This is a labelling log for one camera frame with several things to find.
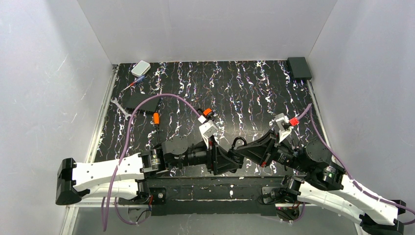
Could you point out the white rounded box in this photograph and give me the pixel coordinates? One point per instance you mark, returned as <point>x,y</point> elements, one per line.
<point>141,68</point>

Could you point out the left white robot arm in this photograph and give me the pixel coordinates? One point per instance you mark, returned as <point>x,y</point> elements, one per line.
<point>77,181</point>

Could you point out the red blue screwdriver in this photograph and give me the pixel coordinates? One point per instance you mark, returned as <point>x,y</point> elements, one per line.
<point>136,81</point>

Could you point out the black box in corner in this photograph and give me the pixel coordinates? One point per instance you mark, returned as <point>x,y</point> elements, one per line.
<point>299,68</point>

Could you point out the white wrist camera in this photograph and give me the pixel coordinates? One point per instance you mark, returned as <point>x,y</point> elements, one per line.
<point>284,127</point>
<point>207,129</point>

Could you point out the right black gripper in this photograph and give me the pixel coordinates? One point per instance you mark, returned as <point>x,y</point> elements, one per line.
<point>274,150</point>

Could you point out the right aluminium rail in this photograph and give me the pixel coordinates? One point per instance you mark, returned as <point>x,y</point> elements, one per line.
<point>359,230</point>

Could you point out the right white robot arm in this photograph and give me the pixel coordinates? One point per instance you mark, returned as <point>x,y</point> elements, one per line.
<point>325,183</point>

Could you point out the silver wrench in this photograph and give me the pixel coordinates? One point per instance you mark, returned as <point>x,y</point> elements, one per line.
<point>126,114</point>

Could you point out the aluminium rail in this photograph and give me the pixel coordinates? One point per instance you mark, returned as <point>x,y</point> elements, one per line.
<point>359,230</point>
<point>71,210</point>

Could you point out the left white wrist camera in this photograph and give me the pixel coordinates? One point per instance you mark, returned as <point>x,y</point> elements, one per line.
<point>207,129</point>

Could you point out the orange handled screwdriver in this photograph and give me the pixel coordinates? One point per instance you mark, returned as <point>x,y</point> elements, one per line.
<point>156,121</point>

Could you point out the black front base bar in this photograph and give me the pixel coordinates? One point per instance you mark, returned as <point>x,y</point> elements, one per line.
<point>211,195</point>

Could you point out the orange black padlock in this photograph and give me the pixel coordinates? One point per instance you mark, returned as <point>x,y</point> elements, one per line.
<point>208,113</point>

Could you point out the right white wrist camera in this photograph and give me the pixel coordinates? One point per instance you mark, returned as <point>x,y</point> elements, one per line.
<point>284,127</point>

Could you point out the black flat box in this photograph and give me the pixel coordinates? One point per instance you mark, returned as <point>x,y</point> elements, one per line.
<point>150,106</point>

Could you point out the left aluminium rail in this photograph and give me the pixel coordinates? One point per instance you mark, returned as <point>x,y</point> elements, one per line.
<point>71,210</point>

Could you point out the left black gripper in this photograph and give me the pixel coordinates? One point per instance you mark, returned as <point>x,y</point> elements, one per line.
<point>212,157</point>

